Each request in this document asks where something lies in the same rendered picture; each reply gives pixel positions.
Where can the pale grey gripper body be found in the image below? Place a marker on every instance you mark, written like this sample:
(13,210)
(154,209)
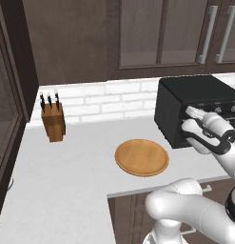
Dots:
(194,111)

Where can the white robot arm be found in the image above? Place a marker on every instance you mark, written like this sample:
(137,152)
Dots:
(185,206)

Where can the black toaster oven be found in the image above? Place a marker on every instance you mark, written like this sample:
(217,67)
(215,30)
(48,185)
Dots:
(188,89)

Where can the dark wood glass cupboard door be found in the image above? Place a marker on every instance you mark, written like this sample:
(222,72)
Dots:
(233,35)
(141,35)

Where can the round wooden board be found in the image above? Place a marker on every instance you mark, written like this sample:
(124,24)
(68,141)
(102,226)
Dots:
(141,157)

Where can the dark wood base cabinet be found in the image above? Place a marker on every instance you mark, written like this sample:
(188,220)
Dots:
(128,216)

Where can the wooden knife block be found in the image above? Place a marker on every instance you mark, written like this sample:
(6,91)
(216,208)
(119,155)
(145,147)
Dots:
(54,125)

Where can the tall dark wood cabinet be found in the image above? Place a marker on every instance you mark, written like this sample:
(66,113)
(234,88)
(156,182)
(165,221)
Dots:
(8,95)

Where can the plain dark wood wall cupboard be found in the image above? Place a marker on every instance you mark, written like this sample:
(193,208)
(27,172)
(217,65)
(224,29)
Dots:
(68,41)

